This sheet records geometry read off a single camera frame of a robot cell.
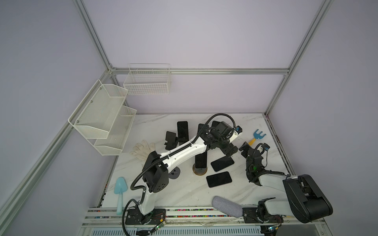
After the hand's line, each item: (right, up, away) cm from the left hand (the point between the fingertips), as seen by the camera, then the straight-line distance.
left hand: (229, 146), depth 79 cm
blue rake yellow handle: (+26, +4, +26) cm, 37 cm away
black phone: (-1, -13, +14) cm, 19 cm away
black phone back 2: (-15, +11, +14) cm, 23 cm away
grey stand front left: (-31, -17, +5) cm, 35 cm away
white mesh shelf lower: (-68, 0, +9) cm, 69 cm away
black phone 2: (-4, -22, +10) cm, 24 cm away
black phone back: (-27, +8, +14) cm, 31 cm away
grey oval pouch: (-2, -31, -4) cm, 31 cm away
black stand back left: (-34, +2, +14) cm, 37 cm away
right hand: (+13, -2, +12) cm, 18 cm away
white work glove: (-55, -6, +20) cm, 59 cm away
